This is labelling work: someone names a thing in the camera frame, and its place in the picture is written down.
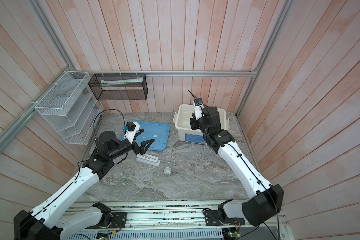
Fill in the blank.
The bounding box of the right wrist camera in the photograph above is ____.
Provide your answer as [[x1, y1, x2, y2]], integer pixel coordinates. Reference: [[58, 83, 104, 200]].
[[194, 98, 204, 107]]

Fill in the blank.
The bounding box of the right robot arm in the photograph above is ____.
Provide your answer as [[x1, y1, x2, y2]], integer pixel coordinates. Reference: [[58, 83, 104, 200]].
[[190, 103, 284, 227]]

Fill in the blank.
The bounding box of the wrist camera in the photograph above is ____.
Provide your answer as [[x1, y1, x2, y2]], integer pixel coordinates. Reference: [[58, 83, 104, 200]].
[[194, 98, 204, 107], [125, 122, 136, 132]]

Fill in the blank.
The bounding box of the white test tube rack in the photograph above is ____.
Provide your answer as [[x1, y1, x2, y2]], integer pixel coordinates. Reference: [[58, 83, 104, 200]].
[[137, 154, 161, 167]]

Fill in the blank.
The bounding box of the white wire mesh shelf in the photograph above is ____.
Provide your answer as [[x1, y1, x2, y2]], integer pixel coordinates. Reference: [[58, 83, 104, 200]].
[[35, 72, 104, 145]]

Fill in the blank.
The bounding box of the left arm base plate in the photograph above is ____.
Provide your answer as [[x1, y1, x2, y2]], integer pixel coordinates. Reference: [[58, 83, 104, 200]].
[[87, 212, 128, 230]]

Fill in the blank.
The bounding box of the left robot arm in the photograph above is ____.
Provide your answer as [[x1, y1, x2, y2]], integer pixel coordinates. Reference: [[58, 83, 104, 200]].
[[14, 122, 154, 240]]

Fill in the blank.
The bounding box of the white plastic storage bin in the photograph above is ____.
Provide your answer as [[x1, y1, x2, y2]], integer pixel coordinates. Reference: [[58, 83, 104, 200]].
[[172, 103, 230, 145]]

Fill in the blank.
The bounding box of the blue plastic bin lid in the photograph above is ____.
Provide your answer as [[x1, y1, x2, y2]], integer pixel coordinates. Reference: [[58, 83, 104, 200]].
[[136, 121, 170, 151]]

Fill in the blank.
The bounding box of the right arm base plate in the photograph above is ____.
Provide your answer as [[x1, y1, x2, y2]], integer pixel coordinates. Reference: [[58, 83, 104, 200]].
[[202, 208, 246, 227]]

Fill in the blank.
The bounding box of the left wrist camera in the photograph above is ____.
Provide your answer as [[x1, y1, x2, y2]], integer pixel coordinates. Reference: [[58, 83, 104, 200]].
[[125, 122, 136, 132]]

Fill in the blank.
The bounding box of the small white ceramic crucible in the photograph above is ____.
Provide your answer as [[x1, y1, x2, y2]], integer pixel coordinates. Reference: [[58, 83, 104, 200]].
[[164, 167, 172, 175]]

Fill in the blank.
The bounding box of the black wire mesh basket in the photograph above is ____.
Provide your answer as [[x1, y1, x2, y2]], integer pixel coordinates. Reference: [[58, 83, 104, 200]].
[[89, 73, 149, 101]]

